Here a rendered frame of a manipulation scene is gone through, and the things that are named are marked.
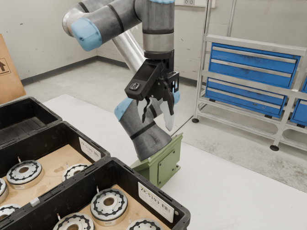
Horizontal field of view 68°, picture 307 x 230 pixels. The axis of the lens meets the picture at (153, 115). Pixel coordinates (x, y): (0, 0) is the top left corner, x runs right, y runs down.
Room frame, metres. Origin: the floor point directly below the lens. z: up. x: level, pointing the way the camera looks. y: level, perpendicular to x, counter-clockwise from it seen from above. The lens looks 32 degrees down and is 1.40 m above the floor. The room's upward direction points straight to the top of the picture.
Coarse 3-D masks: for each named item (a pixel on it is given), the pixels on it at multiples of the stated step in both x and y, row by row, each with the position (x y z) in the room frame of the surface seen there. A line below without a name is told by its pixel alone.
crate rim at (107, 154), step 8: (64, 120) 0.73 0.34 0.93; (48, 128) 0.68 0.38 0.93; (72, 128) 0.68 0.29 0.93; (24, 136) 0.63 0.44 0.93; (32, 136) 0.63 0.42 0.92; (80, 136) 0.63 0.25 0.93; (8, 144) 0.59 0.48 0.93; (96, 144) 0.59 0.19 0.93; (104, 152) 0.54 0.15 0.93; (104, 160) 0.51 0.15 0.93; (88, 168) 0.48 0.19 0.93; (72, 176) 0.45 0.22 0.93; (64, 184) 0.42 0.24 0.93; (48, 192) 0.39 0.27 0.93; (40, 200) 0.37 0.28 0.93; (24, 208) 0.35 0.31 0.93; (8, 216) 0.32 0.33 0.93; (0, 224) 0.30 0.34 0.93
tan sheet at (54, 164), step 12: (48, 156) 0.64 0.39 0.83; (60, 156) 0.64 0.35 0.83; (72, 156) 0.64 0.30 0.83; (48, 168) 0.58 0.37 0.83; (60, 168) 0.58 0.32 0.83; (48, 180) 0.52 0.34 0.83; (60, 180) 0.52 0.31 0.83; (12, 192) 0.47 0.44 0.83; (24, 192) 0.47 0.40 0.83; (36, 192) 0.47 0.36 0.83; (0, 204) 0.43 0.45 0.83; (24, 204) 0.43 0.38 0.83
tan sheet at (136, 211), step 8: (128, 200) 0.44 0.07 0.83; (88, 208) 0.42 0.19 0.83; (128, 208) 0.42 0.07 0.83; (136, 208) 0.42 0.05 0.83; (144, 208) 0.42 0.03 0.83; (128, 216) 0.39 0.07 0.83; (136, 216) 0.39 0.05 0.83; (144, 216) 0.39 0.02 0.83; (152, 216) 0.39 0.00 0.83; (96, 224) 0.37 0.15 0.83; (120, 224) 0.37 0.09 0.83; (128, 224) 0.37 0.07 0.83; (160, 224) 0.37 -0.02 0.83
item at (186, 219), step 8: (112, 160) 0.51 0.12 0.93; (120, 160) 0.51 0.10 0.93; (96, 168) 0.48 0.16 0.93; (128, 168) 0.48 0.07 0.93; (80, 176) 0.45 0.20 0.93; (88, 176) 0.45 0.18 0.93; (136, 176) 0.45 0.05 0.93; (72, 184) 0.42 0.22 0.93; (144, 184) 0.42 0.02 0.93; (152, 184) 0.42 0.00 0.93; (56, 192) 0.39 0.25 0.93; (160, 192) 0.39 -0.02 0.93; (48, 200) 0.37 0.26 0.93; (168, 200) 0.37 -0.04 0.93; (32, 208) 0.35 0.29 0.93; (176, 208) 0.35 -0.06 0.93; (184, 208) 0.35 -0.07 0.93; (16, 216) 0.32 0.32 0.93; (24, 216) 0.32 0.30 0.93; (184, 216) 0.32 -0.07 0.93; (8, 224) 0.31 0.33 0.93; (176, 224) 0.30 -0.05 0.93; (184, 224) 0.30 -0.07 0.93
